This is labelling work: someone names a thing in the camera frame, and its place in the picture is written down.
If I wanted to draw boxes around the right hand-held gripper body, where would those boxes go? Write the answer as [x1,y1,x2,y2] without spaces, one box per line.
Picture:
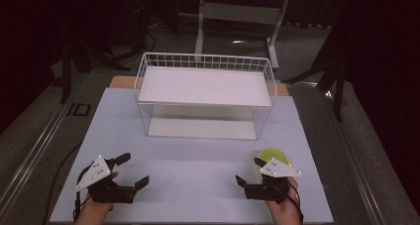
[245,157,302,204]

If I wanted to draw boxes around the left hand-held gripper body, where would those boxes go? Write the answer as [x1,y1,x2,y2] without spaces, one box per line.
[74,155,137,204]

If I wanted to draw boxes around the yellow-green bowl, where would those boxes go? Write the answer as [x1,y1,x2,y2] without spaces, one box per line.
[256,147,293,169]

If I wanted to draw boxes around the white wire shelf rack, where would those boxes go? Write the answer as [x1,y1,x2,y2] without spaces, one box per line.
[133,52,277,142]

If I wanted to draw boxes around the person's right hand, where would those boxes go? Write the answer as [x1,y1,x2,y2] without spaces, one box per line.
[265,176,303,225]

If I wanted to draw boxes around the person's left hand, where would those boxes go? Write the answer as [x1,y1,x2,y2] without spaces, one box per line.
[73,171,119,225]

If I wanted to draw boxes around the pale table cover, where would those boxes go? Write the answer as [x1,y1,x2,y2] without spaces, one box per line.
[49,87,335,225]

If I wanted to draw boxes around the dark metal stand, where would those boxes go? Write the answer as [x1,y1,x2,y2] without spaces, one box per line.
[58,33,132,104]
[281,16,351,123]

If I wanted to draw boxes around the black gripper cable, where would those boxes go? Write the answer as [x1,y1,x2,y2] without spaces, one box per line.
[72,165,92,223]
[278,183,304,225]

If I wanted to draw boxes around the black floor cable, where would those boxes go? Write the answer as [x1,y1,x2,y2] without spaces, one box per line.
[42,140,83,225]

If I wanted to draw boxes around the metal floor rail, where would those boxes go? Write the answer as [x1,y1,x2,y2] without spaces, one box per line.
[322,89,388,225]
[0,72,87,216]

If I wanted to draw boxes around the bundle of black floor cables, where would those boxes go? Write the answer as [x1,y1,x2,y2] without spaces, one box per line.
[108,0,159,59]

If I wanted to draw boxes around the white metal stand frame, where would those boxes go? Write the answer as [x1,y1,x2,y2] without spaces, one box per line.
[193,0,292,70]

